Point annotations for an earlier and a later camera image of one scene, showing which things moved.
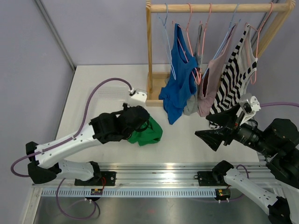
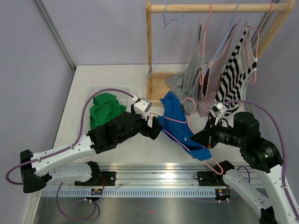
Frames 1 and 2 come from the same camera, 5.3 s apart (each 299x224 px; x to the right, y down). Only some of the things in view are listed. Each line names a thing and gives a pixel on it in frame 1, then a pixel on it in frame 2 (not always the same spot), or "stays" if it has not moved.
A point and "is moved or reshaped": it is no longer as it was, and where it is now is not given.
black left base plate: (108, 178) stays
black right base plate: (210, 178) stays
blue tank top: (179, 88) → (177, 126)
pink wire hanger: (205, 27) is moved or reshaped
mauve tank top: (211, 75) stays
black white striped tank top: (241, 63) stays
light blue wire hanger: (168, 42) → (166, 24)
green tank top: (153, 134) → (105, 108)
